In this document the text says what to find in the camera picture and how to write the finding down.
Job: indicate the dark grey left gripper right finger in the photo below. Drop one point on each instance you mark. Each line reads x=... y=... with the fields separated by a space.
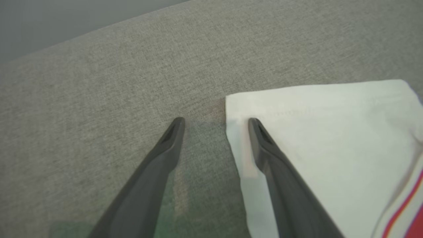
x=290 y=205

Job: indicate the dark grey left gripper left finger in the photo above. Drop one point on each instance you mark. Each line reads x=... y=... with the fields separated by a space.
x=142 y=198

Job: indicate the red and white shorts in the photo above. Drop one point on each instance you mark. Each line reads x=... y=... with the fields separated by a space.
x=330 y=132

